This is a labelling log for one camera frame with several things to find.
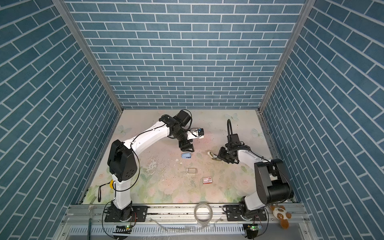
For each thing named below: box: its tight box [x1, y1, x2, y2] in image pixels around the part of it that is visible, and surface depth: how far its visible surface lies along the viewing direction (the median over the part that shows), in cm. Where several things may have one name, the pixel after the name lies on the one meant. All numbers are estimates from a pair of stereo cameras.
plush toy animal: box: [269, 205, 292, 230], surface depth 72 cm
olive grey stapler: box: [207, 151, 222, 161], surface depth 94 cm
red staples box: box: [202, 176, 213, 184], surface depth 86 cm
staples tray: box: [186, 168, 198, 174], surface depth 90 cm
